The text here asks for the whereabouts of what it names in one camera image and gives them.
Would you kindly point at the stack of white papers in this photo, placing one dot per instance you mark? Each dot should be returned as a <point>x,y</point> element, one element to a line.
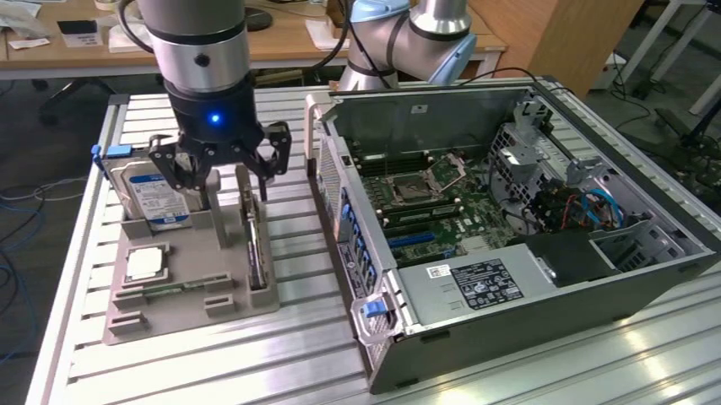
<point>321,36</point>

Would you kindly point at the grey power supply unit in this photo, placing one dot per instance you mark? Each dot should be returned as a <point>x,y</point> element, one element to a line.
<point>478,287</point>

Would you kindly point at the green RAM stick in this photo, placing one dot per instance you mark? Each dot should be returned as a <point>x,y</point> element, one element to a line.
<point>169,288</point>

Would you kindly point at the installed RAM stick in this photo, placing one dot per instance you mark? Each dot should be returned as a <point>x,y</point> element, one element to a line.
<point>420,206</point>
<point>422,216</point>

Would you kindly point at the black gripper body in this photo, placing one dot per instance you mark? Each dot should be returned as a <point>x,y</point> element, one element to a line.
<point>214,122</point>

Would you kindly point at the blue case latch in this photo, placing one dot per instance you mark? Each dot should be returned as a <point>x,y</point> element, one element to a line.
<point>377,308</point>

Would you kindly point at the small silver heatsink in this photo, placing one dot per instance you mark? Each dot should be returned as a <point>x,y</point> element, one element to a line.
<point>474,244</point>

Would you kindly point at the black round lamp base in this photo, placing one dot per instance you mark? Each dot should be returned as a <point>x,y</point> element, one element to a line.
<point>261,19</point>

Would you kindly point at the white table frame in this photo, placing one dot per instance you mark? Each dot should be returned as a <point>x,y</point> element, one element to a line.
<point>665,38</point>

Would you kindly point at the white paper card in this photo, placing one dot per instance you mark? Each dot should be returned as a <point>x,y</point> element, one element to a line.
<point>29,43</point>

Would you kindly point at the black floor stand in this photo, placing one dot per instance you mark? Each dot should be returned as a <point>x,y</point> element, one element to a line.
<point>696,135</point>

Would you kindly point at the brown cardboard box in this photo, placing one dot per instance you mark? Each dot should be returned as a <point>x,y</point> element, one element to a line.
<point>338,8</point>

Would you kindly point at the black chair base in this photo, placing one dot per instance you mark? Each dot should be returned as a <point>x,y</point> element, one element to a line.
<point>74,90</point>

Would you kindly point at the hard disk in blue caddy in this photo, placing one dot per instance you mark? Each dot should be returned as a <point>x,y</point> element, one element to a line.
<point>153,206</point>

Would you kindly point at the open black PC case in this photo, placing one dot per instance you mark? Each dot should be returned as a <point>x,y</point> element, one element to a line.
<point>507,337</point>

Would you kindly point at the green motherboard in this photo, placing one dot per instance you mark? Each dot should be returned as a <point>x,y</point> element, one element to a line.
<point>450,219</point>

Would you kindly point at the beige card retention bracket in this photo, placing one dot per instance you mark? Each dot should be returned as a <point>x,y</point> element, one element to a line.
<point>310,126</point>

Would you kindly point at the white tape roll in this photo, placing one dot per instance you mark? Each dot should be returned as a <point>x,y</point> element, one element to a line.
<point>106,4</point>

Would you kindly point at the graphics card with metal bracket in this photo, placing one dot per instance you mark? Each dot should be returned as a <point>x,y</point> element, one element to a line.
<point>254,244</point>

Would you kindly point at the metal socket cover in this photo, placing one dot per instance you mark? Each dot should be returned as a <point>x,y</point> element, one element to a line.
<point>450,166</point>

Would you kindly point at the metal disk bay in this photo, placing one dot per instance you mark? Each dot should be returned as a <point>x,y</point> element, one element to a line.
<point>524,160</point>

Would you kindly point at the wooden desk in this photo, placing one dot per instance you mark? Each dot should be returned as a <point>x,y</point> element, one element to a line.
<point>57,59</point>

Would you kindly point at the grey parts rack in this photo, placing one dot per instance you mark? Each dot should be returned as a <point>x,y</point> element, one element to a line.
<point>191,253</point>

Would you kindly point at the wooden cabinet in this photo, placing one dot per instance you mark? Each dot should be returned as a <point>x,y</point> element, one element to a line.
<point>564,42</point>

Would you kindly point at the silver CPU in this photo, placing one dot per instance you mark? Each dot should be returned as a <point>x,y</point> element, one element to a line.
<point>146,263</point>

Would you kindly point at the black and white labelled box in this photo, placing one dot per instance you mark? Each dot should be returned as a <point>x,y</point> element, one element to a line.
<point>81,34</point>

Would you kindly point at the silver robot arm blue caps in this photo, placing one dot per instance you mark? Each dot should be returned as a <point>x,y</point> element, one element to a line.
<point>191,42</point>

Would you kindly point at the CPU socket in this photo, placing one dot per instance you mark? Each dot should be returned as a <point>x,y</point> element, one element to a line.
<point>410,187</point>

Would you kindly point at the clear plastic bag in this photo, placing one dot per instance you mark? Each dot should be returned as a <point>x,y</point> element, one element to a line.
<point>23,21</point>

